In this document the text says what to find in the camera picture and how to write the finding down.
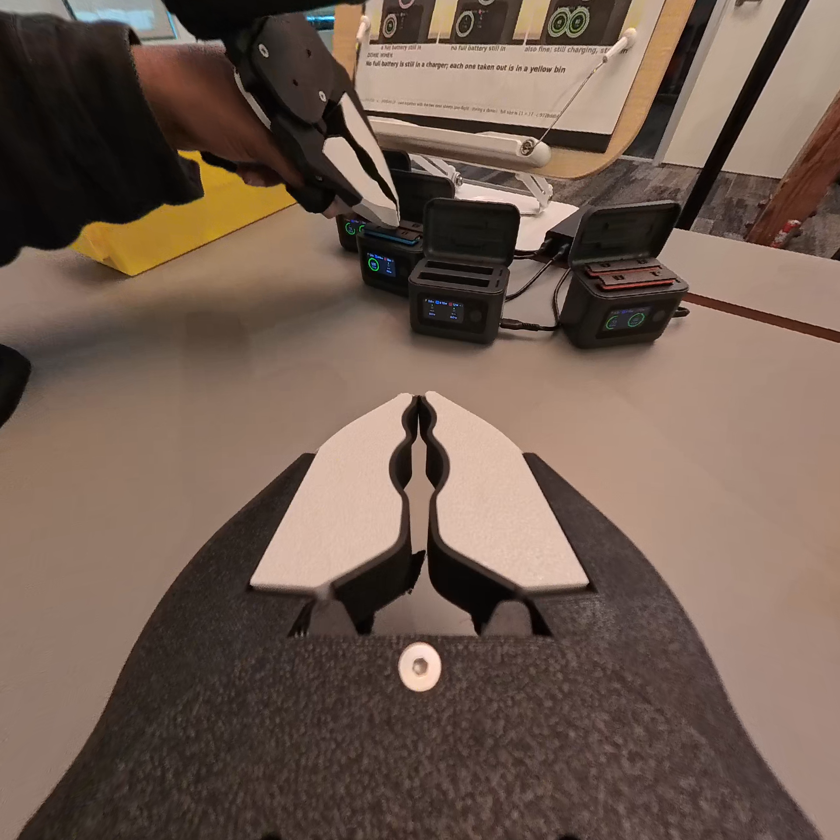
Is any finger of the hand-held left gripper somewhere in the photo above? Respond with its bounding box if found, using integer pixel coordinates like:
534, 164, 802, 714
322, 134, 401, 227
338, 88, 400, 204

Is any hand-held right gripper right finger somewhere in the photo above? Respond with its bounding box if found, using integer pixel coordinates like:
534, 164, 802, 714
419, 390, 591, 636

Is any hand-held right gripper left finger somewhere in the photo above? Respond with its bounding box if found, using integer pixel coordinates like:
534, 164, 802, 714
250, 392, 422, 634

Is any black battery charging case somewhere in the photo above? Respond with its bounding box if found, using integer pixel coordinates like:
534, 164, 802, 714
357, 169, 457, 298
408, 198, 522, 345
336, 150, 414, 253
563, 200, 690, 350

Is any yellow plastic bin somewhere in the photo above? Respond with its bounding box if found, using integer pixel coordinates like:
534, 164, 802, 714
71, 150, 299, 277

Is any person's left hand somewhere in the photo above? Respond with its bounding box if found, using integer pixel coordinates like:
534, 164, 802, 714
131, 42, 309, 193

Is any white board ledge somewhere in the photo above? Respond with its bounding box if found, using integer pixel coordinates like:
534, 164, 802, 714
367, 117, 552, 168

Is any black multiport charger hub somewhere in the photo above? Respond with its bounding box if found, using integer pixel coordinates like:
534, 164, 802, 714
543, 209, 595, 257

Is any instruction sheet on wooden stand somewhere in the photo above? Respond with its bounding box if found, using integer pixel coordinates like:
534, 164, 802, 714
333, 0, 698, 179

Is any black chair armrest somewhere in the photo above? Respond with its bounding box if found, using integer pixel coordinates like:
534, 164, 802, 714
0, 344, 32, 427

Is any brown wooden panel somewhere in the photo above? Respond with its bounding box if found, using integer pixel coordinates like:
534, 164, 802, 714
747, 92, 840, 247

